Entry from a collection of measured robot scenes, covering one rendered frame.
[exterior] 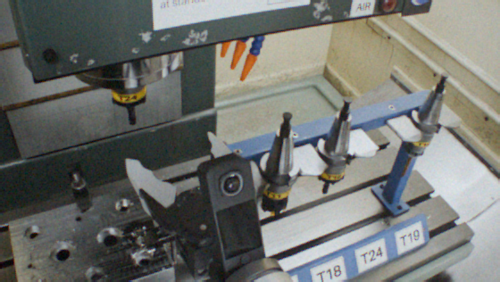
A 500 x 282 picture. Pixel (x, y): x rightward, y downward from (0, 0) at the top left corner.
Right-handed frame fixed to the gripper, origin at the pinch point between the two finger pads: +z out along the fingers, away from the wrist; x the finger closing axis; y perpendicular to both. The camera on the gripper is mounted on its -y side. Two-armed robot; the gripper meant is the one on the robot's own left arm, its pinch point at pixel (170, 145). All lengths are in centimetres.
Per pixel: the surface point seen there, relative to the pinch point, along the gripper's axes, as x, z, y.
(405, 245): 51, -9, 45
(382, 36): 104, 60, 43
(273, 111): 75, 78, 83
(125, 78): -2.3, 8.3, -5.1
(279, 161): 18.7, 2.1, 13.2
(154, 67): 1.4, 8.1, -5.7
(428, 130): 51, -1, 16
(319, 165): 26.2, 0.9, 16.4
